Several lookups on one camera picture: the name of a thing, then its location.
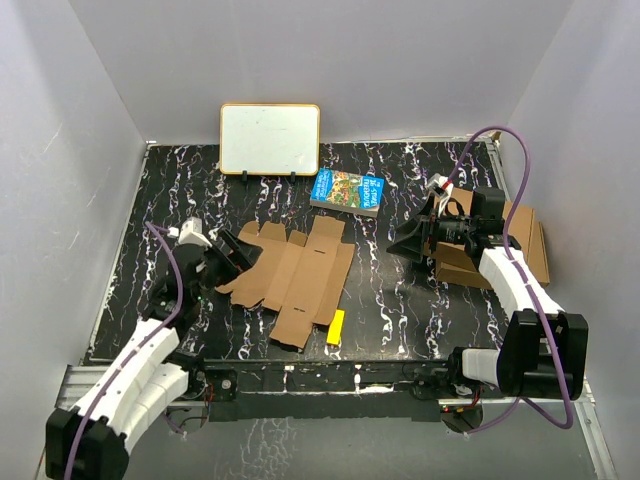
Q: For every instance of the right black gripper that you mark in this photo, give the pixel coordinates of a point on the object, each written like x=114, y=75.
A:
x=411, y=245

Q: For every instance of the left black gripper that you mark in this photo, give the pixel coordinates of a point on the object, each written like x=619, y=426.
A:
x=243, y=256

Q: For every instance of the cardboard box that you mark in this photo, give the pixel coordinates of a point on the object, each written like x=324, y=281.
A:
x=455, y=267
x=502, y=223
x=299, y=276

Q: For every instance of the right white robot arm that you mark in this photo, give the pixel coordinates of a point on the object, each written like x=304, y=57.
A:
x=543, y=354

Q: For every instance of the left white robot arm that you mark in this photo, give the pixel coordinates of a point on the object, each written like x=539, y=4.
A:
x=95, y=437

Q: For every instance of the blue illustrated book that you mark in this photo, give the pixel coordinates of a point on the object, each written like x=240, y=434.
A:
x=347, y=192

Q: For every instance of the yellow rectangular block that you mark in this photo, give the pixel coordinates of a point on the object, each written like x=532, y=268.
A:
x=335, y=328

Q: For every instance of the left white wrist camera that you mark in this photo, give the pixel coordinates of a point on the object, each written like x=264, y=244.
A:
x=190, y=233

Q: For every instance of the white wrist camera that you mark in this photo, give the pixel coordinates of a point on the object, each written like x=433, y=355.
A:
x=440, y=185
x=190, y=233

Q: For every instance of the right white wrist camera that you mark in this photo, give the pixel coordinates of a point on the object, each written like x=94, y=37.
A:
x=440, y=185

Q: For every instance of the white board with wooden frame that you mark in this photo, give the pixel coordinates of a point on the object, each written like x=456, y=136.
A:
x=269, y=139

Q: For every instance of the aluminium frame rail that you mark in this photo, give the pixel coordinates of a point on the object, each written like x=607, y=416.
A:
x=70, y=385

